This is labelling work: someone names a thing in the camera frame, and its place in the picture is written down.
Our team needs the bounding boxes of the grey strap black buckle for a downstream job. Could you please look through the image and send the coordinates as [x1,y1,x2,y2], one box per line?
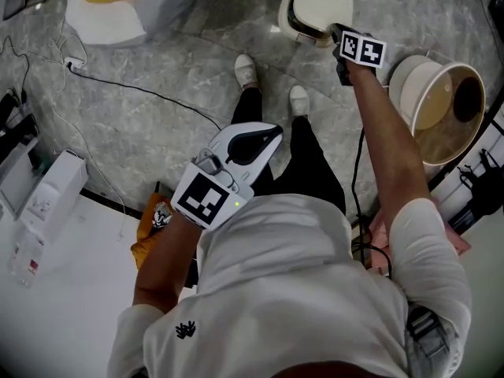
[405,304,460,369]

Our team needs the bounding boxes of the thin black wall cable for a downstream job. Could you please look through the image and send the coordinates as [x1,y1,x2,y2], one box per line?
[471,0,504,57]

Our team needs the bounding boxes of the clear red label bottle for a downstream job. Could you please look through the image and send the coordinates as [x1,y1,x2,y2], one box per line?
[6,226,45,288]

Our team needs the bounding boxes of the black tripod stand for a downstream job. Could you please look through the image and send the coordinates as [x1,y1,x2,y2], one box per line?
[447,147,504,234]

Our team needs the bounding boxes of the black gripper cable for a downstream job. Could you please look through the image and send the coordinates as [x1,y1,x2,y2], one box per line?
[349,127,395,280]

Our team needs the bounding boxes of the cream trash bin lid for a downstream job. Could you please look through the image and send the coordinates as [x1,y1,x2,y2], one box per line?
[293,0,354,35]

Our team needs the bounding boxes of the person's right forearm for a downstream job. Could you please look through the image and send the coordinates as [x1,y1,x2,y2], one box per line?
[346,63,435,232]

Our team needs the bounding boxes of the person's white t-shirt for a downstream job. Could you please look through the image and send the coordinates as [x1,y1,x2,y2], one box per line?
[106,193,473,378]

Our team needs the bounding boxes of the black power adapters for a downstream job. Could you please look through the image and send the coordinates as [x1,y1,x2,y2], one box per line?
[0,87,41,165]

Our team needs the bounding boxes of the person's left white shoe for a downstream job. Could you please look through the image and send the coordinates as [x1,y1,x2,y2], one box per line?
[234,54,260,90]

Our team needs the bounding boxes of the white bean bag seat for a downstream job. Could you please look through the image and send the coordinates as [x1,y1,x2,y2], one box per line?
[61,0,198,50]

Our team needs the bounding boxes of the grey open box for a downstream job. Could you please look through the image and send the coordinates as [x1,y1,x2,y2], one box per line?
[0,135,41,221]

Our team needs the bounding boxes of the person's white shoe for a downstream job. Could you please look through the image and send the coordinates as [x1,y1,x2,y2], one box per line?
[234,54,260,90]
[288,85,311,118]

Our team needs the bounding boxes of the round white container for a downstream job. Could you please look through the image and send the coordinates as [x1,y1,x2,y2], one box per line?
[388,54,487,167]

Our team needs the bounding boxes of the person's black trousers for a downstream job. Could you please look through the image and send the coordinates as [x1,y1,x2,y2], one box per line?
[230,87,347,217]

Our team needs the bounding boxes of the white appliance box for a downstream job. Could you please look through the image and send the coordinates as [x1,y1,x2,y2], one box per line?
[18,149,90,245]

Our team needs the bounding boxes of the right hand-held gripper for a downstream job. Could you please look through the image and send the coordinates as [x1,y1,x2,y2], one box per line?
[329,22,388,87]

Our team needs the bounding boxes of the person's right white shoe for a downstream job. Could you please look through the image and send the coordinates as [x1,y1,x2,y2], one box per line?
[288,85,311,118]

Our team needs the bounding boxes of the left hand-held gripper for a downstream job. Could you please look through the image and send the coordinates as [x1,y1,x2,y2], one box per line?
[170,122,285,232]

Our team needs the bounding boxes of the pink cloth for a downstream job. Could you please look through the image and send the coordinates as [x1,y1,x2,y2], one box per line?
[369,206,473,272]

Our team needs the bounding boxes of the long black floor cable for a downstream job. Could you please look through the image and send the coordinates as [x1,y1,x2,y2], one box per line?
[67,64,222,132]

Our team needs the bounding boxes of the person's left forearm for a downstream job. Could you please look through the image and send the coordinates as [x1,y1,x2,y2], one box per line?
[132,209,206,315]

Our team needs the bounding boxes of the orange printed bag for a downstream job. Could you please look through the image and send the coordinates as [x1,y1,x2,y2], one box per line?
[130,180,175,270]

